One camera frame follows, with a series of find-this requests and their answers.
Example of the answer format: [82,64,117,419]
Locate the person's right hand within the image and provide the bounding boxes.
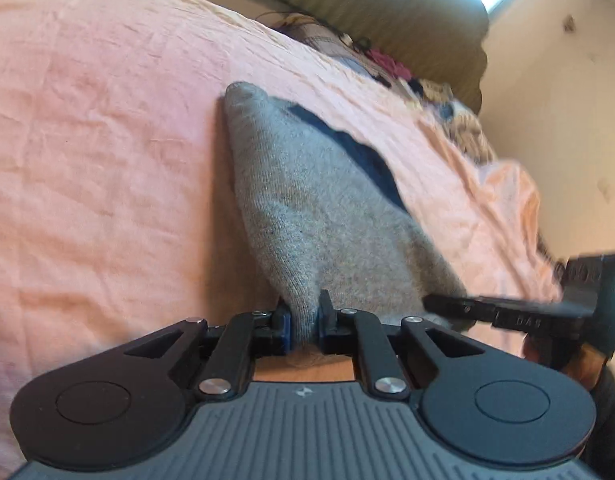
[523,332,615,392]

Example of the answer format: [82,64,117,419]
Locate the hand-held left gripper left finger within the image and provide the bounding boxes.
[122,304,293,402]

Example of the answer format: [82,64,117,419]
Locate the magenta cloth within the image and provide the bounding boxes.
[365,49,413,80]

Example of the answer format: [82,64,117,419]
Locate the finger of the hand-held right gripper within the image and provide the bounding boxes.
[421,293,499,334]

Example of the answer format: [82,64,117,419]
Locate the striped olive pillow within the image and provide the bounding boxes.
[222,0,491,117]

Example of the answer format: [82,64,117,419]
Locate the grey sweater navy sleeves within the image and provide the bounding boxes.
[222,81,471,367]

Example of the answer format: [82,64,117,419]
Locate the pink bed sheet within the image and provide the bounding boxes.
[0,0,563,466]

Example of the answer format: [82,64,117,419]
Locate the grey striped pillow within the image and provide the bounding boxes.
[272,11,371,63]

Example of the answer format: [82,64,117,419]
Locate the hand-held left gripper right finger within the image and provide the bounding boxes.
[316,288,487,402]

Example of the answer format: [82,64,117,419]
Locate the pile of patterned clothes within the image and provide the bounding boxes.
[387,72,499,163]

